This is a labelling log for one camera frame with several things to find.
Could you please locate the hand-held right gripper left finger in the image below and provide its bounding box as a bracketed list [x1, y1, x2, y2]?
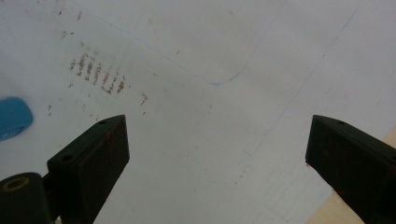
[46, 114, 131, 224]

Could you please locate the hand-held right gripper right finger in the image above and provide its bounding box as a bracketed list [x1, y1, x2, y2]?
[304, 114, 396, 224]

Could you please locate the blue plastic bottle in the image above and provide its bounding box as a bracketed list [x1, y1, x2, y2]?
[0, 96, 35, 143]

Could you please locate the white table mat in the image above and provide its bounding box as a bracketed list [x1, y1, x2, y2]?
[0, 0, 396, 224]

